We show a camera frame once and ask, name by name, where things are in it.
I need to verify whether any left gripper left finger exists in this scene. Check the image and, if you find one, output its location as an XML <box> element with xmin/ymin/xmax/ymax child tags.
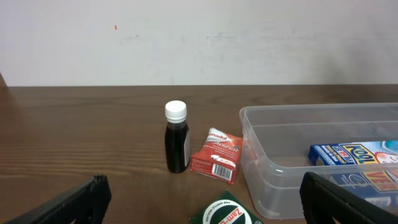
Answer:
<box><xmin>8</xmin><ymin>175</ymin><xmax>112</xmax><ymax>224</ymax></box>

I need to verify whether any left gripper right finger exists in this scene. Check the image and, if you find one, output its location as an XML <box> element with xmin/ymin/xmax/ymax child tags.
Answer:
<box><xmin>300</xmin><ymin>172</ymin><xmax>397</xmax><ymax>224</ymax></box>

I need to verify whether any blue Kool Fever box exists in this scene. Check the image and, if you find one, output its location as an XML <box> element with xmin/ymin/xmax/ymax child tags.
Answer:
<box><xmin>308</xmin><ymin>141</ymin><xmax>397</xmax><ymax>210</ymax></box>

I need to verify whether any clear plastic container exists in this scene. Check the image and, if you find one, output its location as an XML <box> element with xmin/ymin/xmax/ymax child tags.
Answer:
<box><xmin>239</xmin><ymin>103</ymin><xmax>397</xmax><ymax>220</ymax></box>

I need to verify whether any dark bottle white cap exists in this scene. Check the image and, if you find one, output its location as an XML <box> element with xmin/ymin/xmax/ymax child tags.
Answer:
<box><xmin>165</xmin><ymin>100</ymin><xmax>191</xmax><ymax>174</ymax></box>

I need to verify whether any red Panadol ActiFast box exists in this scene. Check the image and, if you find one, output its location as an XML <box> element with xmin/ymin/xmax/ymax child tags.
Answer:
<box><xmin>190</xmin><ymin>128</ymin><xmax>243</xmax><ymax>184</ymax></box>

